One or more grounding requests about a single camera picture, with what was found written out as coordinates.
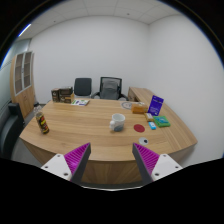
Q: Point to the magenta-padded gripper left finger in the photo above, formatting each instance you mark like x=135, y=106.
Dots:
x=60, y=165

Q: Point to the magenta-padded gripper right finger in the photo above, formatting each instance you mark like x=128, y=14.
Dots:
x=163, y=165

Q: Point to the clear bottle with black cap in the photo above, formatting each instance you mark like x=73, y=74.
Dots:
x=42, y=123

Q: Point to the small white disc black dot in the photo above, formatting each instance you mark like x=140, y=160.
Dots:
x=143, y=140

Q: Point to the small blue box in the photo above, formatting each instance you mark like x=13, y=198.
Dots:
x=152, y=125

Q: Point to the flat round red coaster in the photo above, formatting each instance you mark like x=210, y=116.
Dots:
x=139, y=128

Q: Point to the small pale yellow box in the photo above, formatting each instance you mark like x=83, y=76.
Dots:
x=148, y=117

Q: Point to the purple standing sign card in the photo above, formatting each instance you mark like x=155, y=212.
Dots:
x=155, y=105

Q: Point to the black leather sofa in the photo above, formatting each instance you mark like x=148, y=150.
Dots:
x=10, y=130

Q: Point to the orange cardboard box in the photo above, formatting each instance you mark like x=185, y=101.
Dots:
x=139, y=108

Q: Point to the white ceramic mug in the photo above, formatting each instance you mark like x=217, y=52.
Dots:
x=118, y=121

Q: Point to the white printed booklet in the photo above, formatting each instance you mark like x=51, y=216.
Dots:
x=80, y=102

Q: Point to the small dark brown box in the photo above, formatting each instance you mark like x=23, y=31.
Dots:
x=55, y=95

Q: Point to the round grey patterned disc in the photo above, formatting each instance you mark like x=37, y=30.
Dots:
x=126, y=105

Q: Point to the wooden side desk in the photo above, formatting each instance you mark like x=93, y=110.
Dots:
x=138, y=93

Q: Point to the black office chair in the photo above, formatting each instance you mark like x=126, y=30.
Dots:
x=82, y=87

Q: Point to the wooden cabinet with glass doors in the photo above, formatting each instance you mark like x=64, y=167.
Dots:
x=23, y=83

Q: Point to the grey mesh office chair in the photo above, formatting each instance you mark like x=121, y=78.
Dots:
x=110, y=88

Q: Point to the rectangular ceiling light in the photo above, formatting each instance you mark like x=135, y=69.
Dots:
x=24, y=30

